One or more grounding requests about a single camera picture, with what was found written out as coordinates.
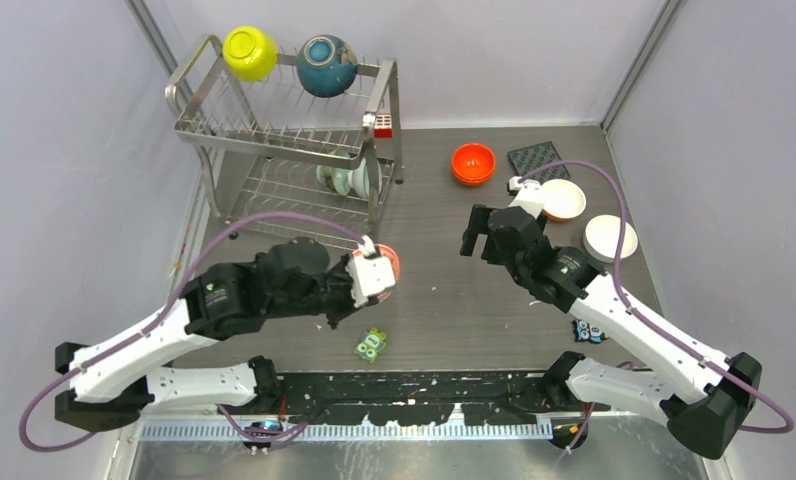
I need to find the green owl puzzle piece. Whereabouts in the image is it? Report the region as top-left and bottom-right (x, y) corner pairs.
(354, 327), (386, 363)

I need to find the red white toy block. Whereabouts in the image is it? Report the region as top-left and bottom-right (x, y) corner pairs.
(374, 113), (393, 139)

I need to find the orange plastic bowl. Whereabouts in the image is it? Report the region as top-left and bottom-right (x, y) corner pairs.
(454, 175), (492, 187)
(451, 143), (496, 178)

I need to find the orange bowl white inside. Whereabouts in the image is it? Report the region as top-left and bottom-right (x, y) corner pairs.
(539, 179), (587, 222)

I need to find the white bowl red pattern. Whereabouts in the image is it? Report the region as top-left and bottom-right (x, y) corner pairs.
(377, 244), (401, 283)

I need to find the dark grey studded baseplate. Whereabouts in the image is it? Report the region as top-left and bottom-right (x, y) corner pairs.
(507, 141), (571, 183)

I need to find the blue owl puzzle piece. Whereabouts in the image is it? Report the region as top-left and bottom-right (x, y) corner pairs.
(572, 319), (607, 344)

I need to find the dark blue ceramic bowl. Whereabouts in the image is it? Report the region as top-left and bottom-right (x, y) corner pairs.
(296, 34), (358, 98)

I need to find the metal two-tier dish rack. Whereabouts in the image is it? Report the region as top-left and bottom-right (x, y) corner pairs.
(165, 35), (403, 250)

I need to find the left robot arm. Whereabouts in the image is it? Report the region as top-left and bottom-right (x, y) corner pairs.
(54, 237), (395, 432)

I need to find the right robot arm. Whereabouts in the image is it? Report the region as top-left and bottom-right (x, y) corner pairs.
(460, 204), (763, 460)

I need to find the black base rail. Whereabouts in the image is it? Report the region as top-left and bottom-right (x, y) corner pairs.
(219, 370), (611, 429)

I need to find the yellow bowl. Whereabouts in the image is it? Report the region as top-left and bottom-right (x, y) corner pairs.
(222, 26), (278, 82)

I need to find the plain white bowl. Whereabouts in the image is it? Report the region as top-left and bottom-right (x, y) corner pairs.
(583, 214), (639, 263)

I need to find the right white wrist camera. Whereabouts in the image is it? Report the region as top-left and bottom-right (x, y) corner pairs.
(507, 176), (544, 219)

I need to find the pale green ceramic bowl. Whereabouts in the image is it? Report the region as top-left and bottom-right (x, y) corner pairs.
(316, 165), (351, 197)

